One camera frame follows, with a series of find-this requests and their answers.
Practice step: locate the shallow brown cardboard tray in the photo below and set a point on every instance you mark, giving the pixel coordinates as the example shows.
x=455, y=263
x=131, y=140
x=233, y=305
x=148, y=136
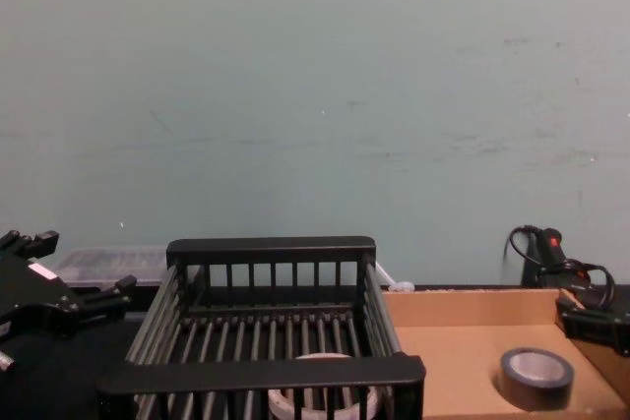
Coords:
x=458, y=341

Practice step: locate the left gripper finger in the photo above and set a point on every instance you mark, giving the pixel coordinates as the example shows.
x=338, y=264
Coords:
x=34, y=242
x=106, y=302

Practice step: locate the black rack with steel bars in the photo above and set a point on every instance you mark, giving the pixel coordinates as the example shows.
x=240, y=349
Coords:
x=266, y=371

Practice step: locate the clear plastic case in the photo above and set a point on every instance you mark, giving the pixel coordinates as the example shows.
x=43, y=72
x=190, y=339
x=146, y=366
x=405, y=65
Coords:
x=113, y=265

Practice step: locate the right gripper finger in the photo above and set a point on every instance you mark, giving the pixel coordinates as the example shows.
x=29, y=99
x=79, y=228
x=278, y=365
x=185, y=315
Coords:
x=595, y=331

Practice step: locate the white tape roll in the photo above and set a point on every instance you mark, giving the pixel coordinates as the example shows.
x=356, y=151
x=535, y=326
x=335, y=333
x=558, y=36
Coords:
x=295, y=407

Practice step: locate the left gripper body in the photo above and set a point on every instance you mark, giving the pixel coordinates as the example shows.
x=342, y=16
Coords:
x=29, y=302

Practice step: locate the silver tape roll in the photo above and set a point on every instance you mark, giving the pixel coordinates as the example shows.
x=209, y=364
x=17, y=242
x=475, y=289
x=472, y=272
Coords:
x=536, y=380

